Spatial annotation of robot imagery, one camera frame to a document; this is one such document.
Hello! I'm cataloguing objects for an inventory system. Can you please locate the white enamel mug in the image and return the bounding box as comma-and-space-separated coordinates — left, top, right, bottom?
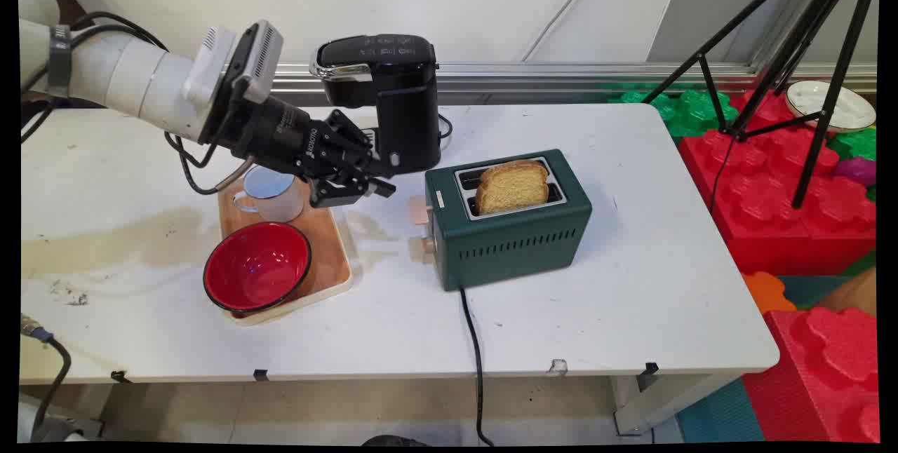
232, 165, 307, 223

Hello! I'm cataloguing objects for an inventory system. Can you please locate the white plate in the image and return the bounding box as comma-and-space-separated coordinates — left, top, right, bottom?
785, 80, 877, 133

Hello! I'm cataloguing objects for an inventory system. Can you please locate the black cable with plug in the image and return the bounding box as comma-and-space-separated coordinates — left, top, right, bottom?
20, 314, 73, 442

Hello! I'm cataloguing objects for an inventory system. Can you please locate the green foam block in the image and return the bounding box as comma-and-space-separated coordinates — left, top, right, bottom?
608, 87, 740, 138

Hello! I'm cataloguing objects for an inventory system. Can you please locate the large red foam block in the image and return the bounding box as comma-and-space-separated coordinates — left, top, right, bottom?
677, 88, 878, 276

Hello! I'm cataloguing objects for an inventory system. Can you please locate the black coffee machine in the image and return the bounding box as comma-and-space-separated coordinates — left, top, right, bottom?
309, 34, 443, 176

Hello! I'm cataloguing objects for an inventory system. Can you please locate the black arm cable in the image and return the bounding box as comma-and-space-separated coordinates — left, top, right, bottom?
163, 78, 255, 196

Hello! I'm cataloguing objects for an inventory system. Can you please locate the green two-slot toaster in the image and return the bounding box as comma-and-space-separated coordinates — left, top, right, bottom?
409, 149, 593, 292

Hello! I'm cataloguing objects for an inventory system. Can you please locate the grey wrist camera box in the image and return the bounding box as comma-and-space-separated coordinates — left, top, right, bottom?
184, 20, 284, 107

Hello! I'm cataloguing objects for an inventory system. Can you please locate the toasted bread slice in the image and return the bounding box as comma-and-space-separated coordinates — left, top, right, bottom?
475, 160, 550, 215

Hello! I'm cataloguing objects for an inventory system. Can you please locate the black toaster power cable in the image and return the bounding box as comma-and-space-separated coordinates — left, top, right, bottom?
459, 287, 495, 447

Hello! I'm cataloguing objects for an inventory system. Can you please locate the purple toy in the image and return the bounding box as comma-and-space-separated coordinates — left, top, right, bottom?
833, 156, 877, 187

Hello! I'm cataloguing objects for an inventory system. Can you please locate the red bowl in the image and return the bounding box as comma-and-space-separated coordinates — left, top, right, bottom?
203, 222, 313, 313

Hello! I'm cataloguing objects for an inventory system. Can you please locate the wooden serving tray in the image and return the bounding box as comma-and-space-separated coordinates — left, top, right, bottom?
217, 174, 354, 326

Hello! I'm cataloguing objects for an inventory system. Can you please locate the orange foam piece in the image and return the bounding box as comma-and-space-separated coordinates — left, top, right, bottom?
742, 271, 797, 315

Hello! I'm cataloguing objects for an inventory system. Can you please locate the black camera tripod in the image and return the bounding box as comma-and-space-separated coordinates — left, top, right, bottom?
640, 0, 880, 210

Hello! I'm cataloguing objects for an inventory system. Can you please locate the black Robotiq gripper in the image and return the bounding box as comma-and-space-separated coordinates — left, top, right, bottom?
235, 97, 397, 208

